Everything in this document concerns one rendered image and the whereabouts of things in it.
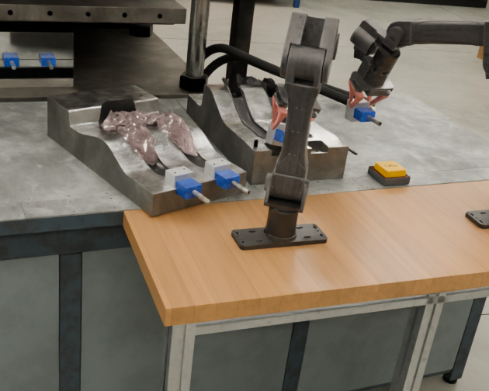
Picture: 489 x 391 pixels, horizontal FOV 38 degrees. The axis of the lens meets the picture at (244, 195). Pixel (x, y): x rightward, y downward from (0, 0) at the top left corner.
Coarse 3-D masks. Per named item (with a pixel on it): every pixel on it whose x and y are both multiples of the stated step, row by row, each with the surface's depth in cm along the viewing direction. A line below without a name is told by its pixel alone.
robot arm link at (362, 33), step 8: (360, 24) 178; (368, 24) 177; (376, 24) 179; (360, 32) 178; (368, 32) 178; (376, 32) 175; (384, 32) 177; (392, 32) 171; (400, 32) 170; (352, 40) 180; (360, 40) 178; (368, 40) 177; (384, 40) 173; (392, 40) 171; (400, 40) 171; (360, 48) 180; (368, 48) 178; (392, 48) 173; (400, 48) 176
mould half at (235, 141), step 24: (192, 96) 209; (216, 96) 192; (264, 96) 197; (216, 120) 191; (240, 120) 188; (264, 120) 191; (216, 144) 193; (240, 144) 177; (264, 144) 174; (336, 144) 179; (264, 168) 172; (312, 168) 178; (336, 168) 181
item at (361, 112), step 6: (348, 102) 192; (360, 102) 191; (366, 102) 191; (348, 108) 193; (354, 108) 190; (360, 108) 190; (366, 108) 191; (348, 114) 193; (354, 114) 191; (360, 114) 188; (366, 114) 188; (372, 114) 189; (354, 120) 192; (360, 120) 188; (366, 120) 189; (372, 120) 186; (378, 120) 184
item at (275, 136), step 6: (270, 120) 173; (270, 126) 173; (276, 126) 171; (282, 126) 171; (270, 132) 172; (276, 132) 170; (282, 132) 168; (270, 138) 172; (276, 138) 170; (282, 138) 168; (276, 144) 172; (282, 144) 172
